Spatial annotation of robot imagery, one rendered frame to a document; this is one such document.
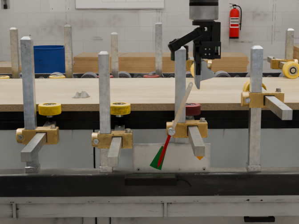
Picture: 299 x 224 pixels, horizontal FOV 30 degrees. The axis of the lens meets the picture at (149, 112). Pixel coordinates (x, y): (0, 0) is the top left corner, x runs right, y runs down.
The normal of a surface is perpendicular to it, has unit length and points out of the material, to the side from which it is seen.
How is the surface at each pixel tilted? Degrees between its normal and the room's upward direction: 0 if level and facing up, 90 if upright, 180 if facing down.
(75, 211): 90
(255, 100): 90
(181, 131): 90
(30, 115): 90
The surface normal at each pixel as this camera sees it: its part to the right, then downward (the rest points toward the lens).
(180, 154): 0.00, 0.19
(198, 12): -0.47, 0.18
